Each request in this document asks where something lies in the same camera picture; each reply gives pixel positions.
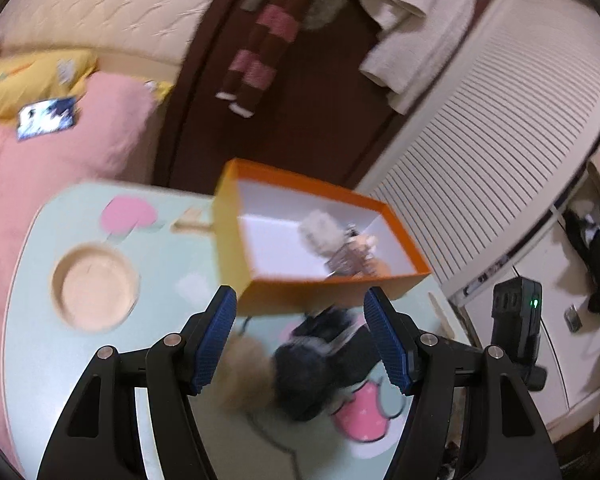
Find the orange cardboard box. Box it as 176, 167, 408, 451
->
212, 159, 431, 315

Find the black lace-trimmed cloth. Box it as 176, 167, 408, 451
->
273, 306, 380, 422

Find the white cabinet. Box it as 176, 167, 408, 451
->
442, 169, 600, 441

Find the yellow pillow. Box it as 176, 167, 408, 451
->
0, 49, 173, 125

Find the cream tufted headboard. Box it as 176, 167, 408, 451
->
0, 0, 212, 65

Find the dark brown wooden door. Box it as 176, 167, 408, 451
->
151, 0, 519, 196

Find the beige plush toy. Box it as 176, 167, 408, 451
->
344, 234, 391, 278

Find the white knit sweater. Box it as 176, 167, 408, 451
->
358, 0, 478, 115

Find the maroon pink striped scarf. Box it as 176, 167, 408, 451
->
216, 0, 312, 118

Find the smartphone on bed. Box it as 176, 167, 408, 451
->
16, 96, 76, 141

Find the pink duvet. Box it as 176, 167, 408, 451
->
0, 72, 158, 465

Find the beige fur pompom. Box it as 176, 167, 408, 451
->
211, 333, 275, 412

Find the white louvred closet door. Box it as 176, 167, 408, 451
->
358, 0, 600, 296

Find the small figurine cluster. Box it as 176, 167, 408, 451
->
298, 210, 364, 276

